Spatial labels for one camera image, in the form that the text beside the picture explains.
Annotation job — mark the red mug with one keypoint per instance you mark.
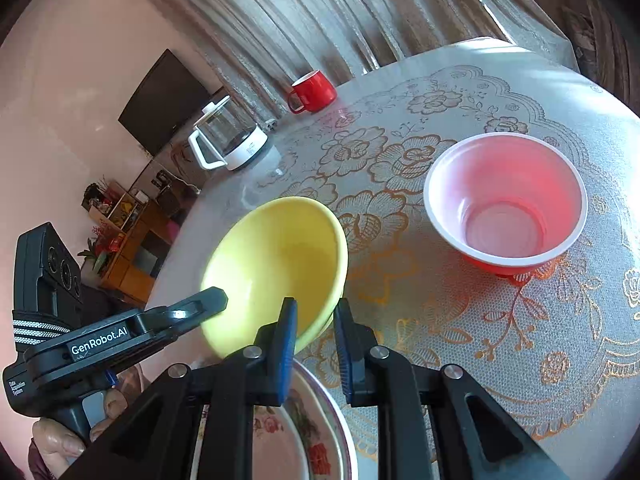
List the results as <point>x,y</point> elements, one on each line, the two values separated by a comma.
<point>315,91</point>

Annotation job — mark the black wall television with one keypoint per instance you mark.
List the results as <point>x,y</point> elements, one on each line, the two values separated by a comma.
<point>160,100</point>

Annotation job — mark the red artificial flowers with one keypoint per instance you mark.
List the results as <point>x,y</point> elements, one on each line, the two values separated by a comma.
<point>100,252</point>

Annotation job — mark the floral lace tablecloth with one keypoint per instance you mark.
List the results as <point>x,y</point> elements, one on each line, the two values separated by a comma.
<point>450,320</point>

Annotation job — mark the white plate with dragon print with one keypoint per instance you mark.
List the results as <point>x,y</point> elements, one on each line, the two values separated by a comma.
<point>320,440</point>

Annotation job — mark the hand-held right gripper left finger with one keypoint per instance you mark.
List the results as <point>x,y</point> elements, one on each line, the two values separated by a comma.
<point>286,355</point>

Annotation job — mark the glass display case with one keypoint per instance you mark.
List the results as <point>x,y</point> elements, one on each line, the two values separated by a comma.
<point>120,210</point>

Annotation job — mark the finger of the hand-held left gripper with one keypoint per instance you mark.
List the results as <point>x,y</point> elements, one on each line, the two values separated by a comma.
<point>195,305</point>

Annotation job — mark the red bowl with white inside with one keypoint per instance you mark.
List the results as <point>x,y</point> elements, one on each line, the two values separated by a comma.
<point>505,195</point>

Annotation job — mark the white glass electric kettle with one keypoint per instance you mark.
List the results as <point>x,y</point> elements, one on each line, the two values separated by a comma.
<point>230,135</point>

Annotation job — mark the grey curtain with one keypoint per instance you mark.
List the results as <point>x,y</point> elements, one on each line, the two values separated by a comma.
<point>325,15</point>

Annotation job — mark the yellow bowl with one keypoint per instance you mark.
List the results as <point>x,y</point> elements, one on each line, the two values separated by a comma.
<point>285,255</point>

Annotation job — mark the person's left hand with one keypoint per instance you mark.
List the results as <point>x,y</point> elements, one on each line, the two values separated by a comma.
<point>55,440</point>

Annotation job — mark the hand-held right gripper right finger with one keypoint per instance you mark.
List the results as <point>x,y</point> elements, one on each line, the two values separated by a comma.
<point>345,355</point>

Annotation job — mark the wooden cabinet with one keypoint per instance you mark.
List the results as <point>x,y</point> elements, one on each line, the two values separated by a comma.
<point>135,255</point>

